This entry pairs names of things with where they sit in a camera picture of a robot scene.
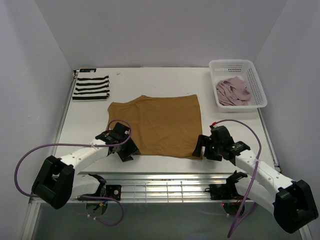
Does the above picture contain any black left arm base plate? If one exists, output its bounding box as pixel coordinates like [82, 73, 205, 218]
[100, 184, 122, 201]

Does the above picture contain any black white striped tank top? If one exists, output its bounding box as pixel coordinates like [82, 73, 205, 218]
[71, 75, 110, 102]

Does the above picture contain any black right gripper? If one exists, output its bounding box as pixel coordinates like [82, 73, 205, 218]
[192, 134, 223, 162]

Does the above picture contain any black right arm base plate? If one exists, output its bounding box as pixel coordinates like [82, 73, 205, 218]
[209, 183, 240, 200]

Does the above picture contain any aluminium rail frame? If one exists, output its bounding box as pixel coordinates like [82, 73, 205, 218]
[21, 172, 312, 240]

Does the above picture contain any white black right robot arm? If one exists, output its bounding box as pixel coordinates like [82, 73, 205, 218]
[192, 122, 319, 234]

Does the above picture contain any white plastic perforated basket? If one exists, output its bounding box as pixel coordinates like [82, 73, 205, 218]
[209, 59, 268, 112]

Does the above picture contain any tan tank top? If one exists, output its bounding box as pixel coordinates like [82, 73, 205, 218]
[108, 94, 203, 159]

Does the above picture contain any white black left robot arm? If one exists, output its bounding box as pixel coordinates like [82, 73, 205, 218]
[31, 119, 140, 209]

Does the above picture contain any mauve tank top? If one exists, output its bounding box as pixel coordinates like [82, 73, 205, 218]
[216, 76, 251, 106]

